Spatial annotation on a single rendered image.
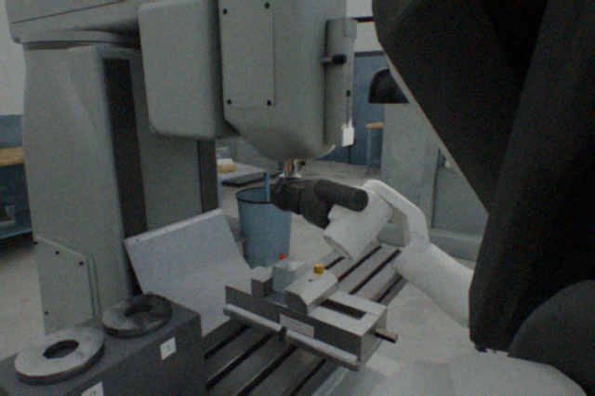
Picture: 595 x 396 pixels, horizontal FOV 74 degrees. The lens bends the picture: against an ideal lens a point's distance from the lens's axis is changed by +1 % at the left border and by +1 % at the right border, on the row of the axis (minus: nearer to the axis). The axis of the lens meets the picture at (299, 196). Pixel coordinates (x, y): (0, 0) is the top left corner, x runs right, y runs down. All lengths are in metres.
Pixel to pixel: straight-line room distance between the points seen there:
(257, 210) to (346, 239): 2.44
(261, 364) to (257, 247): 2.37
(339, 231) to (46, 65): 0.78
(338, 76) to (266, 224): 2.41
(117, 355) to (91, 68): 0.61
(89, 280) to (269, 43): 0.72
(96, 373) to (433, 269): 0.44
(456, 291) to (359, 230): 0.15
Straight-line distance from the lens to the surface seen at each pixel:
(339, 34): 0.70
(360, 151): 7.90
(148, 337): 0.57
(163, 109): 0.85
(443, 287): 0.58
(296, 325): 0.83
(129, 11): 0.94
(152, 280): 1.02
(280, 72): 0.67
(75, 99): 1.02
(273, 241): 3.10
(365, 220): 0.58
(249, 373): 0.78
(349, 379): 0.94
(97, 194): 0.99
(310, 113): 0.68
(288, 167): 0.77
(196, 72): 0.77
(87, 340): 0.57
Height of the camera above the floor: 1.43
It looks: 15 degrees down
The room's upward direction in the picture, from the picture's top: straight up
